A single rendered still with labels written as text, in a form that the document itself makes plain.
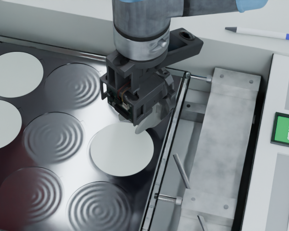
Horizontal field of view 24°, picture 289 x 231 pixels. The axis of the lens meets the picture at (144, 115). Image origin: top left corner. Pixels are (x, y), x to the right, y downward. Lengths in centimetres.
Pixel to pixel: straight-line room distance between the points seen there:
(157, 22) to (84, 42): 39
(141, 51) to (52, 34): 38
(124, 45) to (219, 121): 31
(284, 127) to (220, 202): 15
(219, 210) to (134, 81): 24
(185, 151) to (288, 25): 28
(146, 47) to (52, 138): 29
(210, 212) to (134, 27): 32
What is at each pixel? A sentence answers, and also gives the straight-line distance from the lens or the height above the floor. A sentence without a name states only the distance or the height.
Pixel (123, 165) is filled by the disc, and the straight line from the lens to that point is 104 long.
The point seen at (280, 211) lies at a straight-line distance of 96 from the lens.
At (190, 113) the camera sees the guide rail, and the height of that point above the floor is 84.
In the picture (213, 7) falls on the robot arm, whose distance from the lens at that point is 83.
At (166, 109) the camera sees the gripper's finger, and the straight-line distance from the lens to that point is 100.
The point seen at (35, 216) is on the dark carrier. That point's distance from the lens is 102.
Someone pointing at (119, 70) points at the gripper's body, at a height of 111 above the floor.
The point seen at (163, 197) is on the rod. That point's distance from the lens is 102.
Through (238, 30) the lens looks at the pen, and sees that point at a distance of 113.
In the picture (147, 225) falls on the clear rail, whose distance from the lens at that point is 99.
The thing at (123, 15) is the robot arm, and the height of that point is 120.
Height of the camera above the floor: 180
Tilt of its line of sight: 55 degrees down
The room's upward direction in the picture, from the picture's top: straight up
